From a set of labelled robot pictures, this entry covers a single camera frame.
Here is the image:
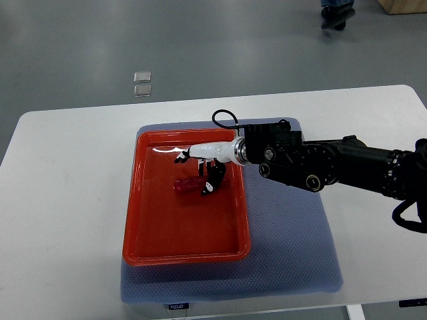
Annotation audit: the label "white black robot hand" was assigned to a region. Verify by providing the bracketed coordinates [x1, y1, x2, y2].
[174, 139, 246, 196]

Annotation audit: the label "red pepper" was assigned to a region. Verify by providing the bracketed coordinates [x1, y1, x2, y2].
[173, 176, 230, 196]

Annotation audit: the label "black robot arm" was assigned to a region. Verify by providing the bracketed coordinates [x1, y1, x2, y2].
[174, 119, 426, 233]

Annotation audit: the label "red plastic tray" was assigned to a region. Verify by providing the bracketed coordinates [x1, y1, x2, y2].
[122, 129, 251, 267]

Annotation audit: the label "lower metal floor plate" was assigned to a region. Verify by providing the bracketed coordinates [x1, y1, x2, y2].
[133, 84, 151, 97]

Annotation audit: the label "metal floor plate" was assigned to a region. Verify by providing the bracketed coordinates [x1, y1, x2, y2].
[133, 71, 151, 83]
[133, 84, 151, 97]

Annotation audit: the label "upper metal floor plate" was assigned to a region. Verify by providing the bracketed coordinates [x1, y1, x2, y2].
[133, 71, 151, 83]

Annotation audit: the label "blue grey mesh mat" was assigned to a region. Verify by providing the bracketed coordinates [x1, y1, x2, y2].
[119, 116, 344, 305]

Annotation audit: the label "black table label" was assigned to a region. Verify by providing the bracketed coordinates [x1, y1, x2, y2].
[398, 298, 427, 308]
[168, 303, 189, 311]

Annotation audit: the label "black shoes of passerby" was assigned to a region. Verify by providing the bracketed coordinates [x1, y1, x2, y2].
[320, 0, 355, 31]

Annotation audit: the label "white table leg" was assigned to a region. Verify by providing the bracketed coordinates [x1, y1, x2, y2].
[346, 304, 366, 320]

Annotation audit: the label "wooden box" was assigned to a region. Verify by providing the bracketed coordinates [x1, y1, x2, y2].
[378, 0, 426, 15]

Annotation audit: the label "black right table label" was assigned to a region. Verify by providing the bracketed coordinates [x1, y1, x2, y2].
[398, 298, 427, 308]

